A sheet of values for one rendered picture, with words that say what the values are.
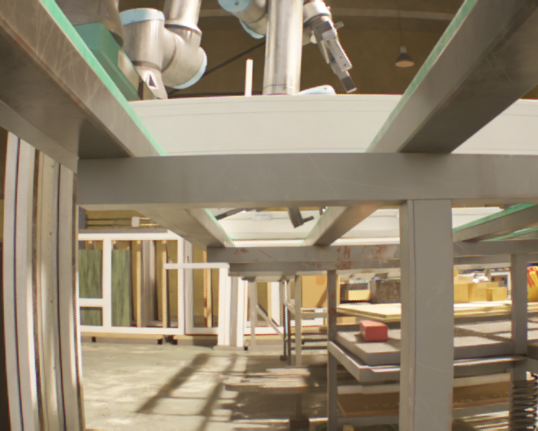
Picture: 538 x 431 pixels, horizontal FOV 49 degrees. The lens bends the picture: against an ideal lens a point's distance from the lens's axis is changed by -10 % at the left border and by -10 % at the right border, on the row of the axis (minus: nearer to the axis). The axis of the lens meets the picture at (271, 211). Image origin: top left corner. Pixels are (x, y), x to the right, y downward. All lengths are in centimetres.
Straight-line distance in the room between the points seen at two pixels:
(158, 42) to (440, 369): 143
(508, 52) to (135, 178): 27
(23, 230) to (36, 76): 106
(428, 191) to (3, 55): 29
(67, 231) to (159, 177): 114
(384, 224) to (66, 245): 82
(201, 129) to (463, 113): 38
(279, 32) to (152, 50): 37
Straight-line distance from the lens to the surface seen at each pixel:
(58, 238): 157
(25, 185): 134
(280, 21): 155
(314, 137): 67
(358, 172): 43
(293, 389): 264
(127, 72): 137
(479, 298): 299
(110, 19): 125
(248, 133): 67
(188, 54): 187
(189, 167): 43
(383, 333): 169
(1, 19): 23
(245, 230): 168
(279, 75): 149
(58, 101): 31
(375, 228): 170
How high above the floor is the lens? 74
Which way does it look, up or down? 7 degrees up
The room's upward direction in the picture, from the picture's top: 1 degrees counter-clockwise
